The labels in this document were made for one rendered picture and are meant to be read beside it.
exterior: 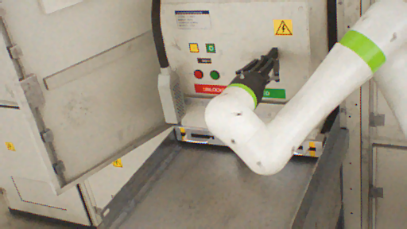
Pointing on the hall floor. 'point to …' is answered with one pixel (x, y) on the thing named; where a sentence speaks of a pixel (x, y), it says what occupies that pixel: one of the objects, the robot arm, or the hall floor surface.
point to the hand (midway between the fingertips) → (271, 56)
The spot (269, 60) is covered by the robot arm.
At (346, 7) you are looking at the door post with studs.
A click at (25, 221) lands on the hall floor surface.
